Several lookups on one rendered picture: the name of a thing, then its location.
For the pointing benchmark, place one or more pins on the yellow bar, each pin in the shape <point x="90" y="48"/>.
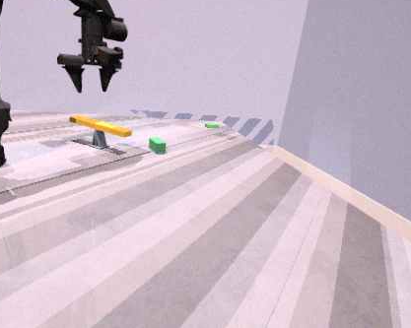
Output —
<point x="105" y="127"/>

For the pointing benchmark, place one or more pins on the light green rectangular bar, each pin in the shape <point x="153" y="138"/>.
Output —
<point x="157" y="145"/>

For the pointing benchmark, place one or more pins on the light green flat bar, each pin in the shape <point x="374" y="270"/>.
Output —
<point x="212" y="125"/>

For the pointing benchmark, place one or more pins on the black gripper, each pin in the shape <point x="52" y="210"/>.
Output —
<point x="74" y="63"/>

